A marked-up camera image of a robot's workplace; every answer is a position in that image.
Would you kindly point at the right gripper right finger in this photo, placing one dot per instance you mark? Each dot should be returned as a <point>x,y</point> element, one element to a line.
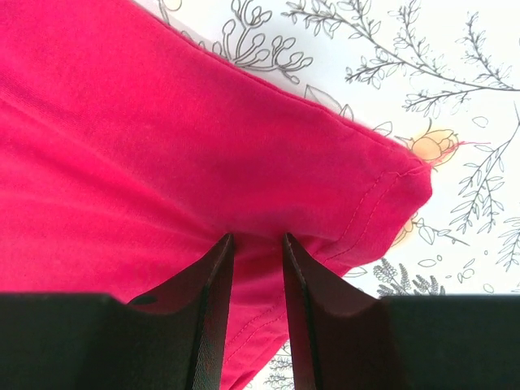
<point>336,331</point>

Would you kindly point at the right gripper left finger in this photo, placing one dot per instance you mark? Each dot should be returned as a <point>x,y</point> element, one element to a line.
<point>190,314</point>

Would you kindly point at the magenta t shirt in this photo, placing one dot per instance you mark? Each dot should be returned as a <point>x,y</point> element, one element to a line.
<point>128,151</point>

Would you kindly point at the floral table mat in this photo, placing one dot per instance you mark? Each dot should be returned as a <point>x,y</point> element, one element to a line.
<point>439,77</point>

